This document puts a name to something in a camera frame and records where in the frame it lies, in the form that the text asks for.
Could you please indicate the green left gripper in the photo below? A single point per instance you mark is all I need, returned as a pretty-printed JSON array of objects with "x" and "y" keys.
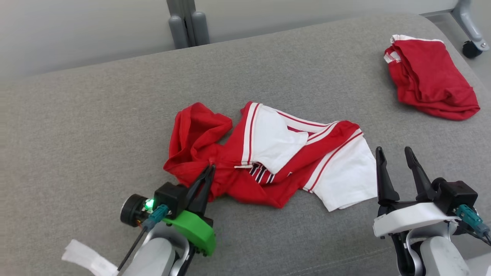
[{"x": 197, "y": 232}]

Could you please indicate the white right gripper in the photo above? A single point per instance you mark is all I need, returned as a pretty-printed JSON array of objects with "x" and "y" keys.
[{"x": 410, "y": 218}]

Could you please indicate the red garment white stripes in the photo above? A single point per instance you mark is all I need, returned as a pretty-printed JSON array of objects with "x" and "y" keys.
[{"x": 276, "y": 153}]

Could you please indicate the plain red garment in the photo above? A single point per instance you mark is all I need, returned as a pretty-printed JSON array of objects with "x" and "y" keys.
[{"x": 433, "y": 80}]

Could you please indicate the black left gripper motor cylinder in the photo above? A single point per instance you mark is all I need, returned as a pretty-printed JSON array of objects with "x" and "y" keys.
[{"x": 132, "y": 210}]

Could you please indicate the grey fabric sofa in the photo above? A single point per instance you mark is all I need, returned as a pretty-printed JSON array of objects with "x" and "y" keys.
[{"x": 115, "y": 115}]

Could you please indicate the white tape strip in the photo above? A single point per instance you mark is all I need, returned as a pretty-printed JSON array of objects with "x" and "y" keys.
[{"x": 88, "y": 258}]

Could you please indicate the black caster wheel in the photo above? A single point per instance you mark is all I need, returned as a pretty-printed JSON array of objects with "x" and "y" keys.
[{"x": 472, "y": 50}]

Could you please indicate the grey furniture leg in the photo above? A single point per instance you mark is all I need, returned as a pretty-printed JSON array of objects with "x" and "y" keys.
[{"x": 468, "y": 21}]

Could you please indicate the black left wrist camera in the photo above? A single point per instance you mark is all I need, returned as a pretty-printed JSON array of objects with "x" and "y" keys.
[{"x": 170, "y": 197}]

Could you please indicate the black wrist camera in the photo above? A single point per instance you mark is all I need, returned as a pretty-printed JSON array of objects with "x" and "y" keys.
[
  {"x": 170, "y": 197},
  {"x": 456, "y": 195}
]

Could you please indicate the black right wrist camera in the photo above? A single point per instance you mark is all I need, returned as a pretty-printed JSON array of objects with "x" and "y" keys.
[{"x": 456, "y": 195}]

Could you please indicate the grey partition post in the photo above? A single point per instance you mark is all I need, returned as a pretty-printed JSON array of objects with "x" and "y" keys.
[{"x": 188, "y": 23}]

